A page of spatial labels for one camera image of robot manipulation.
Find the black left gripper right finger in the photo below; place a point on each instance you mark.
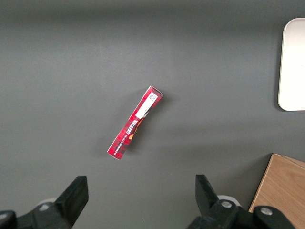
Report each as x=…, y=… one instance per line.
x=214, y=214

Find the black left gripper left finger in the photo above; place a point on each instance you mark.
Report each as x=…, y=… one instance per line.
x=69, y=202

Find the cream plastic tray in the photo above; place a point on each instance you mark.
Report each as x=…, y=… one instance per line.
x=294, y=66

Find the wooden two-drawer cabinet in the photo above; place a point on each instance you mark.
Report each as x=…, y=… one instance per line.
x=281, y=183

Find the red tartan shortbread box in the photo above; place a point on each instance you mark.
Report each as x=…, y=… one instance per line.
x=133, y=126

